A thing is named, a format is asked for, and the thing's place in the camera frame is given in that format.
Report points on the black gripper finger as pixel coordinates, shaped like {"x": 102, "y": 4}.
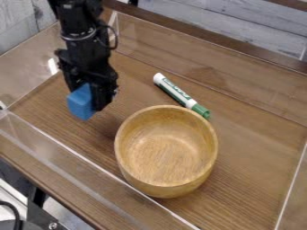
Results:
{"x": 103, "y": 92}
{"x": 74, "y": 81}

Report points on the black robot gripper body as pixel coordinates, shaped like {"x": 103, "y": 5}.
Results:
{"x": 87, "y": 52}

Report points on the blue rectangular block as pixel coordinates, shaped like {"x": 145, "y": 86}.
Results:
{"x": 79, "y": 102}

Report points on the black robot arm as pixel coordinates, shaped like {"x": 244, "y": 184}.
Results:
{"x": 78, "y": 13}

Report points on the brown wooden bowl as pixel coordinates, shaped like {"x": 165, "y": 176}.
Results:
{"x": 166, "y": 149}

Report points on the green white marker pen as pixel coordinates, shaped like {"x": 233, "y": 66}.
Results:
{"x": 179, "y": 95}

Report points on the clear acrylic corner bracket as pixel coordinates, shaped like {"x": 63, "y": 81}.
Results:
{"x": 114, "y": 24}

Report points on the black metal table frame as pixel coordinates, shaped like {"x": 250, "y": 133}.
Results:
{"x": 37, "y": 214}

